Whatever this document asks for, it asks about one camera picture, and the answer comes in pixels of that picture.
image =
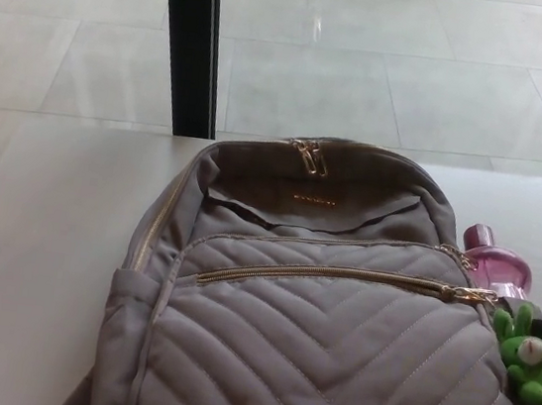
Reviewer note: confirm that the pink transparent bottle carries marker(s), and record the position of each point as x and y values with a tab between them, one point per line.
497	265

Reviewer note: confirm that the black vertical pillar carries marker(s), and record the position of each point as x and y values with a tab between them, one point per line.
187	41

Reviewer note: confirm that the grey quilted backpack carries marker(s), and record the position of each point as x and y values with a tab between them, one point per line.
292	345

